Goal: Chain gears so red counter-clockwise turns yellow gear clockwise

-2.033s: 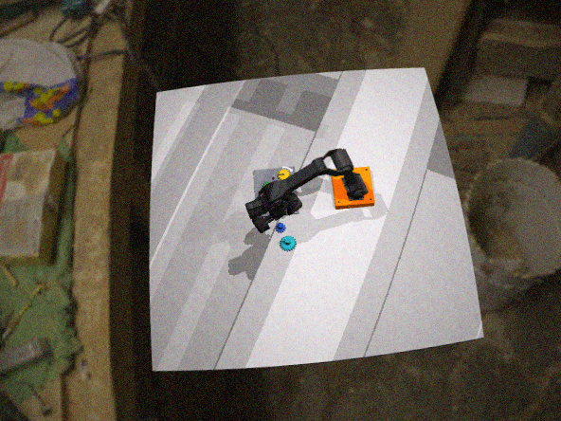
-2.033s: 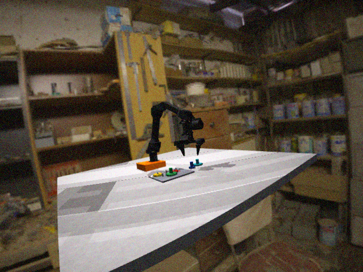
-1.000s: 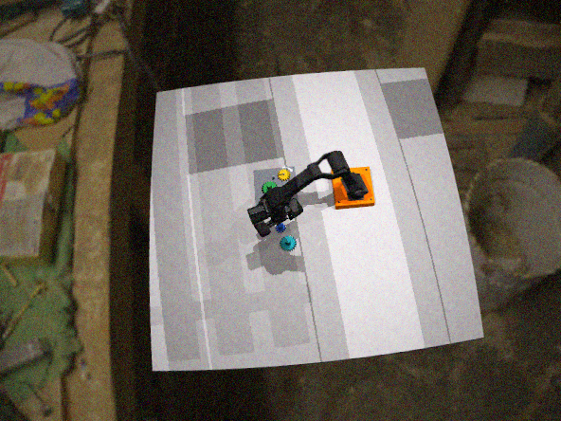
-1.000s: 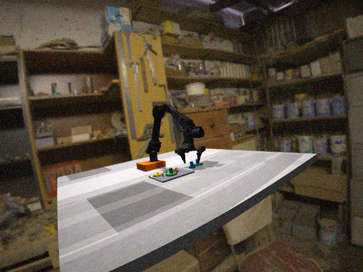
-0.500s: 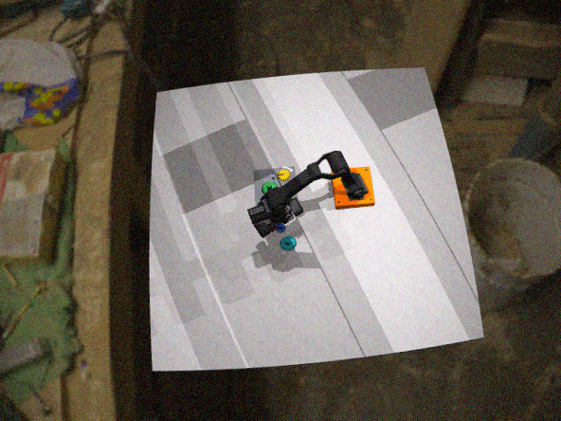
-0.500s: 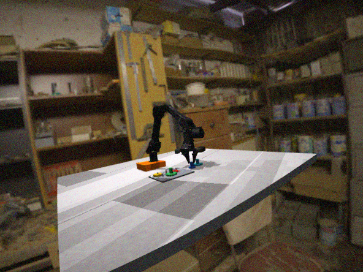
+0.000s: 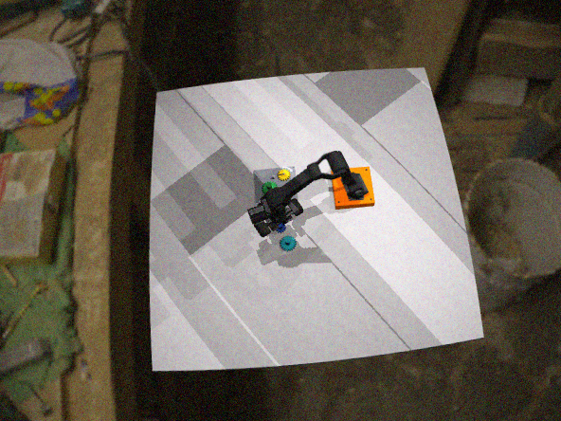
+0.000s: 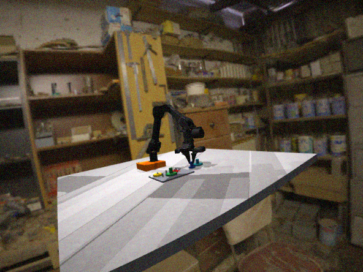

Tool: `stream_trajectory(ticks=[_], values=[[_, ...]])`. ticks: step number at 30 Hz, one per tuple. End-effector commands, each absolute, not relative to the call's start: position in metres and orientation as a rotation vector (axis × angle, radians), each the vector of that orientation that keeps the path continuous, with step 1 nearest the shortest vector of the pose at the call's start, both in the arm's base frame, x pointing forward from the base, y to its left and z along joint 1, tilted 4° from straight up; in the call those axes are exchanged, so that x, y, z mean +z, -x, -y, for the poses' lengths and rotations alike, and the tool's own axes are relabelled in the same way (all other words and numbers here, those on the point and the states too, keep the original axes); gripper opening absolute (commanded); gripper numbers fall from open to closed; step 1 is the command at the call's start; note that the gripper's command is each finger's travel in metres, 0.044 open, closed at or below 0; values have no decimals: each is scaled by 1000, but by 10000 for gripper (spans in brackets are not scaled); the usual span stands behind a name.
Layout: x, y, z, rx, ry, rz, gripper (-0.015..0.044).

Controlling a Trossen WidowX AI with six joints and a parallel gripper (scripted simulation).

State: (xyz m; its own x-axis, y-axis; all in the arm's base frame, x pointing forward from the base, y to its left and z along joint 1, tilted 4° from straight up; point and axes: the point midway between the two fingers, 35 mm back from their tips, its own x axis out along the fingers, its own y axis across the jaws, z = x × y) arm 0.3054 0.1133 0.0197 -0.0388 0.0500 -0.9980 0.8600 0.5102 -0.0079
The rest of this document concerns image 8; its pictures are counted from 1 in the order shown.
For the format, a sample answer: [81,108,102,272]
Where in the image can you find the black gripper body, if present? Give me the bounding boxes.
[175,138,206,154]

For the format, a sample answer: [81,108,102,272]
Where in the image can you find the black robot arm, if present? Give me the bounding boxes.
[146,104,205,162]

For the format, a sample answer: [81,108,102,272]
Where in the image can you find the teal gear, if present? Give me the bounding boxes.
[193,159,203,167]

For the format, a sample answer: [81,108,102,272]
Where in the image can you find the green gear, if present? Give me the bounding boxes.
[166,168,177,176]

